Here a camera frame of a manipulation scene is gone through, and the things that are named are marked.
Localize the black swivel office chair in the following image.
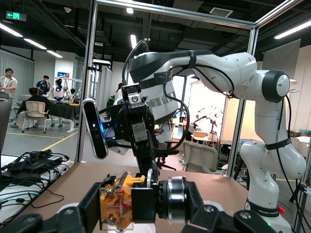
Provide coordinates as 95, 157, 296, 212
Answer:
152, 128, 181, 171

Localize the aluminium cage top beam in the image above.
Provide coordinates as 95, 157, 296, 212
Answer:
96, 0, 256, 30

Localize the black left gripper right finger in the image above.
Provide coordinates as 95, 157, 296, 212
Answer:
186, 181, 278, 233

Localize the black draped table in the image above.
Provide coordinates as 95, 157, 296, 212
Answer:
48, 102, 80, 133

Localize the standing person beige shirt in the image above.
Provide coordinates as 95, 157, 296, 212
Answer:
0, 67, 18, 100

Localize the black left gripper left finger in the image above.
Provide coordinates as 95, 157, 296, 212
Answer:
0, 182, 103, 233

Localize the orange push-button switch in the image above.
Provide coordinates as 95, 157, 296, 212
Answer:
99, 170, 190, 232

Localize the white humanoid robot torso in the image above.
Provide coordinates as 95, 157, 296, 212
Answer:
49, 78, 66, 100

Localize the black power adapter brick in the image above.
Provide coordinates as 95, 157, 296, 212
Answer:
6, 154, 63, 174

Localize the grey office chair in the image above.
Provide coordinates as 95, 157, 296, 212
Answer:
179, 140, 220, 174

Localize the green exit sign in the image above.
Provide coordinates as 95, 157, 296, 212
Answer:
5, 10, 27, 22

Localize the white mesh office chair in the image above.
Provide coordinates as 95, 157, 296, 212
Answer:
21, 100, 50, 134

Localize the aluminium cage frame post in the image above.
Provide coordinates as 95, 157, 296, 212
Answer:
226, 27, 259, 178
74, 0, 98, 163

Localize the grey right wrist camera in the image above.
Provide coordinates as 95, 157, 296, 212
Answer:
81, 98, 109, 160

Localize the aluminium cage side beam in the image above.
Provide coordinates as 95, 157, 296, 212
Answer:
253, 0, 306, 29

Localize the seated person black shirt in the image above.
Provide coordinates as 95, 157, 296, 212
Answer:
9, 87, 52, 129

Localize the person dark blue shirt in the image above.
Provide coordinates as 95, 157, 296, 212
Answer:
35, 75, 52, 96

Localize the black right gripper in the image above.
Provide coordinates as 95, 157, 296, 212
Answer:
99, 83, 160, 188

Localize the grey monitor back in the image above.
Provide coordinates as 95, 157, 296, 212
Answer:
0, 100, 13, 152

